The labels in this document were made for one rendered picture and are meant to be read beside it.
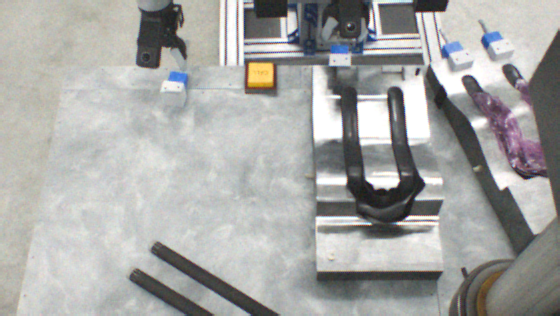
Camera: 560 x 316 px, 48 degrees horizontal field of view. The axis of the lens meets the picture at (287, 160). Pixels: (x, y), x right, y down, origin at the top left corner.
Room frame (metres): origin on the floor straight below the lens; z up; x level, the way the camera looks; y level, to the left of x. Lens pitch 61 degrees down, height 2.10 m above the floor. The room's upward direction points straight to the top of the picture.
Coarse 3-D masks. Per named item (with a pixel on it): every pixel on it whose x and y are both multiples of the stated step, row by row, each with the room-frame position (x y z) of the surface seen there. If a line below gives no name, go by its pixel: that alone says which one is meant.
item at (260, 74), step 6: (252, 66) 0.96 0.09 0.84; (258, 66) 0.96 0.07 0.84; (264, 66) 0.96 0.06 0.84; (270, 66) 0.96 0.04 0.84; (252, 72) 0.94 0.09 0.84; (258, 72) 0.94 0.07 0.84; (264, 72) 0.94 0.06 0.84; (270, 72) 0.94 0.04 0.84; (252, 78) 0.93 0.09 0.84; (258, 78) 0.93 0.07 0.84; (264, 78) 0.93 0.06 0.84; (270, 78) 0.93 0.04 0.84; (252, 84) 0.91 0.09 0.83; (258, 84) 0.91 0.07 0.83; (264, 84) 0.91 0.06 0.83; (270, 84) 0.92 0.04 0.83
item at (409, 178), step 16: (352, 96) 0.84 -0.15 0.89; (400, 96) 0.84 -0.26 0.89; (352, 112) 0.80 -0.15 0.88; (400, 112) 0.80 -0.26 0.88; (352, 128) 0.76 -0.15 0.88; (400, 128) 0.76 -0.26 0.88; (352, 144) 0.71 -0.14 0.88; (400, 144) 0.71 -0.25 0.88; (352, 160) 0.66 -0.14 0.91; (400, 160) 0.66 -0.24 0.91; (352, 176) 0.62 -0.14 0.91; (400, 176) 0.60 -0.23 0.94; (416, 176) 0.60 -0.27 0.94; (352, 192) 0.57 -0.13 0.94; (368, 192) 0.57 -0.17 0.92; (384, 192) 0.56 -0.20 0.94; (400, 192) 0.59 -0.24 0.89; (416, 192) 0.57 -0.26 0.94; (368, 208) 0.56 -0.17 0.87; (384, 208) 0.56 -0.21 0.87; (400, 208) 0.56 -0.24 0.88
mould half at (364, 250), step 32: (320, 96) 0.84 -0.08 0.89; (384, 96) 0.84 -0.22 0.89; (416, 96) 0.84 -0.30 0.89; (320, 128) 0.75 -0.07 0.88; (384, 128) 0.75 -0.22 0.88; (416, 128) 0.75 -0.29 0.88; (320, 160) 0.66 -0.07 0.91; (384, 160) 0.66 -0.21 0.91; (416, 160) 0.65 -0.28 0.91; (320, 192) 0.57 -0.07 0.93; (320, 224) 0.53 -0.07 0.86; (352, 224) 0.53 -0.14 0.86; (384, 224) 0.53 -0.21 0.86; (416, 224) 0.53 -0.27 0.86; (320, 256) 0.46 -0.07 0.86; (352, 256) 0.46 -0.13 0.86; (384, 256) 0.46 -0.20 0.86; (416, 256) 0.46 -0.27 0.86
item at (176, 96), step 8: (176, 72) 0.94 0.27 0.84; (168, 80) 0.91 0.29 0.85; (176, 80) 0.92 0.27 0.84; (184, 80) 0.92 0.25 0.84; (168, 88) 0.88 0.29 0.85; (176, 88) 0.88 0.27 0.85; (184, 88) 0.90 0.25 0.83; (168, 96) 0.87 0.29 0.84; (176, 96) 0.87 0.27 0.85; (184, 96) 0.89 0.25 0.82; (168, 104) 0.87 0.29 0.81; (176, 104) 0.87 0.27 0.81; (184, 104) 0.87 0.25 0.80
